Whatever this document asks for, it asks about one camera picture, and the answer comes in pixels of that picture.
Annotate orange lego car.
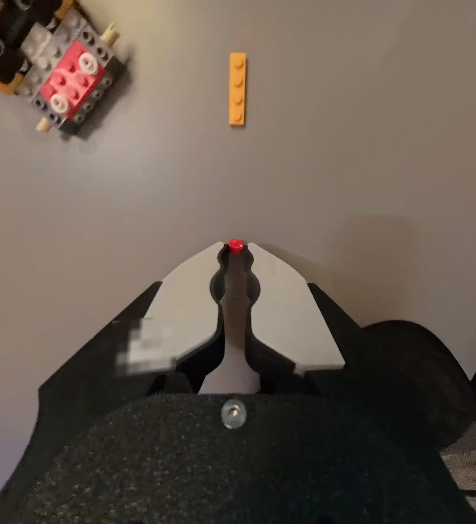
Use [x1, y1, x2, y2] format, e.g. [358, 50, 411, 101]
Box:
[0, 0, 125, 138]

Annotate long orange lego plate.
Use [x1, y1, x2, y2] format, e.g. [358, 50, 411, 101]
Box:
[228, 52, 248, 127]

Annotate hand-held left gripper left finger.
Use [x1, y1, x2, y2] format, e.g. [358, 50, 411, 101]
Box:
[144, 242, 226, 392]

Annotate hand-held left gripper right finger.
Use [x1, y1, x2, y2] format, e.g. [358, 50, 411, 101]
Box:
[243, 242, 346, 391]

